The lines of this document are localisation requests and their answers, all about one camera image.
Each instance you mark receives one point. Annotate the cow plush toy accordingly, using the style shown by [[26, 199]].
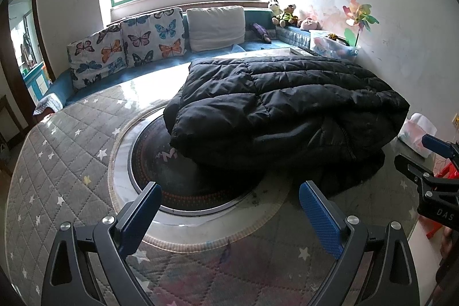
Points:
[[274, 6]]

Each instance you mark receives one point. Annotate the person's right forearm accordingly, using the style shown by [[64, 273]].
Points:
[[448, 263]]

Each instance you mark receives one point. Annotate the white cushion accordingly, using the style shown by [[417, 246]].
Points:
[[215, 28]]

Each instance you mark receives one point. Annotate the grey quilted star mat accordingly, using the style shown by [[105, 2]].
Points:
[[64, 162]]

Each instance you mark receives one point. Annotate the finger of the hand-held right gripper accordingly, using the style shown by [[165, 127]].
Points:
[[412, 168], [437, 147]]

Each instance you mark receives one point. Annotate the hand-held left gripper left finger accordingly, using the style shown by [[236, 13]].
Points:
[[141, 220]]

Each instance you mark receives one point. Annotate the flat book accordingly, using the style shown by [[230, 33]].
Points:
[[299, 50]]

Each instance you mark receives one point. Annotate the white pink tissue pack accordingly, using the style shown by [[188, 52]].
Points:
[[416, 134]]

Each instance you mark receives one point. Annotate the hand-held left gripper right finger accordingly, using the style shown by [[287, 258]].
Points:
[[321, 220]]

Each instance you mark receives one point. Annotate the bear plush toy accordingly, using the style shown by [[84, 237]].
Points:
[[287, 16]]

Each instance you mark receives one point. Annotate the red plastic stool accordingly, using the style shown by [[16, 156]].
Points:
[[446, 171]]

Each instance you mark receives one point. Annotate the pink plush toy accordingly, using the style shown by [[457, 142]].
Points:
[[308, 23]]

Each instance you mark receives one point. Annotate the round dark patterned turntable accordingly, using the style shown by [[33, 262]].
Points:
[[200, 180]]

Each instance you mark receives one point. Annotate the blue sofa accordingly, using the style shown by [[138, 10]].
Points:
[[118, 80]]

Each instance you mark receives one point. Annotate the wall socket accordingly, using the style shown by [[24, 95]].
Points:
[[456, 121]]

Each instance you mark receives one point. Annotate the black puffer jacket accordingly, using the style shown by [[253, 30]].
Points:
[[287, 105]]

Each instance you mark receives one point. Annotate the clear plastic storage box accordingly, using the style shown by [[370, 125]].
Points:
[[333, 47]]

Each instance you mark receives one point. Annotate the colourful pinwheel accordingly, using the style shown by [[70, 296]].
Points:
[[358, 19]]

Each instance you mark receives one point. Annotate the butterfly print cushion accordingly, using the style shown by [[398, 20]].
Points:
[[96, 57], [154, 37]]

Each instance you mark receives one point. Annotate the purple cloth item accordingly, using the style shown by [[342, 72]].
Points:
[[260, 31]]

